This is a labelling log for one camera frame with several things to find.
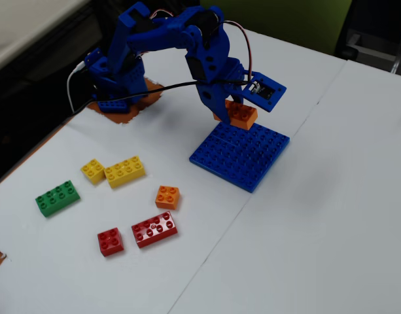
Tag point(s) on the orange 2x2 block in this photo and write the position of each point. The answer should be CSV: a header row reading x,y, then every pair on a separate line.
x,y
167,198

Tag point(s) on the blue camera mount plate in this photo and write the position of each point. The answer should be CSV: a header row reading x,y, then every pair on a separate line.
x,y
272,102

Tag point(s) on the white paper table sheet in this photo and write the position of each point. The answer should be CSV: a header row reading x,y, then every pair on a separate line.
x,y
56,288
318,245

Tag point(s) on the yellow 2x2 block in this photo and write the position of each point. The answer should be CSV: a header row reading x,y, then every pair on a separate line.
x,y
93,171

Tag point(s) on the blue 8x8 base plate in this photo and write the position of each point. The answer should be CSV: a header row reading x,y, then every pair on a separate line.
x,y
239,157

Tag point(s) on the white desk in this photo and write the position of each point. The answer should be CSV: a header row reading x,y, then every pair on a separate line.
x,y
23,26

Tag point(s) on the yellow 2x4 block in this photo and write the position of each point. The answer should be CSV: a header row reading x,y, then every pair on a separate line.
x,y
125,172

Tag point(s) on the red 2x2 block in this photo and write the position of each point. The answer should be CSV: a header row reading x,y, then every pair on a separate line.
x,y
110,242

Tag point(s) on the red 2x4 block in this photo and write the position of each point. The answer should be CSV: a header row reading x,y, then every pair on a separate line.
x,y
154,229

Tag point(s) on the black chair with metal frame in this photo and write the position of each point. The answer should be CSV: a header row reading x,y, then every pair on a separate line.
x,y
376,19

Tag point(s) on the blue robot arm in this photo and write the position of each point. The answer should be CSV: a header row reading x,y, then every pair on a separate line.
x,y
161,36

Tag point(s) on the green 2x4 block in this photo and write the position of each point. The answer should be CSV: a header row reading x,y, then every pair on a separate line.
x,y
58,198

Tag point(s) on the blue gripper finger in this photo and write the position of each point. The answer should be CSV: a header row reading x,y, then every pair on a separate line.
x,y
242,98
215,98

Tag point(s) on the orange 2x4 block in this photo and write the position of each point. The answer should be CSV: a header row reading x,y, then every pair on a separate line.
x,y
241,116

